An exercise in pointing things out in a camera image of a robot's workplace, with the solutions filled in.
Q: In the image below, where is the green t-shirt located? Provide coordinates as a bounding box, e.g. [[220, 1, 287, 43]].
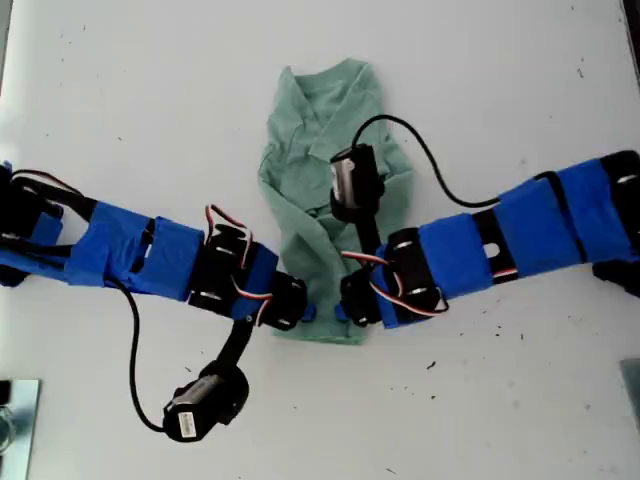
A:
[[257, 57, 416, 347]]

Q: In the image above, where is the gripper servo wire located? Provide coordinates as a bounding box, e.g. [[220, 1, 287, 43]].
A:
[[204, 203, 275, 314], [341, 249, 449, 318]]

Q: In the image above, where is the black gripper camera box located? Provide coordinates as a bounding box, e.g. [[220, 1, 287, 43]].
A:
[[328, 143, 387, 222], [161, 362, 251, 444]]

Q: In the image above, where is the black camera cable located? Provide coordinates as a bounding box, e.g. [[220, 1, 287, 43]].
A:
[[351, 114, 502, 208], [106, 278, 169, 434]]

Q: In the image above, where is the large steel plate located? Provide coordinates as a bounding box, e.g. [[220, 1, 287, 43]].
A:
[[0, 378, 44, 480]]

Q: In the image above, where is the black camera stalk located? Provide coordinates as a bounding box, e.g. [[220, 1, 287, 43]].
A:
[[356, 214, 382, 262], [216, 313, 262, 374]]

